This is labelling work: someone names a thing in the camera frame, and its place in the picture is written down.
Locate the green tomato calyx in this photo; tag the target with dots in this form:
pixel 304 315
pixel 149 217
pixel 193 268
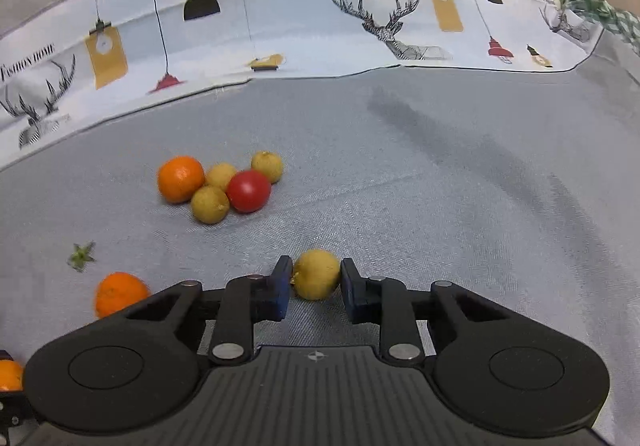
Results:
pixel 81 256

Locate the small yellow-green round fruit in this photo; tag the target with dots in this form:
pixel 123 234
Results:
pixel 267 166
pixel 210 204

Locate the green checked cloth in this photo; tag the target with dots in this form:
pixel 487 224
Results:
pixel 607 16

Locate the orange mandarin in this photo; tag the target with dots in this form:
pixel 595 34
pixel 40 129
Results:
pixel 10 375
pixel 181 179
pixel 119 295

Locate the red tomato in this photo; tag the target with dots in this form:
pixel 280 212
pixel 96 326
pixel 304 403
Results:
pixel 248 191

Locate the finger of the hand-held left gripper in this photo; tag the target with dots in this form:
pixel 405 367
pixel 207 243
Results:
pixel 11 410
pixel 4 355

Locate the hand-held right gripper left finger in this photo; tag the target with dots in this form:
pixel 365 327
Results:
pixel 281 291

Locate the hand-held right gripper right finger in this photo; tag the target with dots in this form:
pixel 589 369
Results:
pixel 350 293

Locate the large yellow round fruit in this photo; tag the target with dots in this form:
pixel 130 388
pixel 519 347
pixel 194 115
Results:
pixel 316 274

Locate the grey cloth with deer print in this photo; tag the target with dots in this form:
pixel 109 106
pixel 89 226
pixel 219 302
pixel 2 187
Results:
pixel 310 26

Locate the golden yellow round fruit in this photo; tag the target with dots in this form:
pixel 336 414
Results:
pixel 220 175

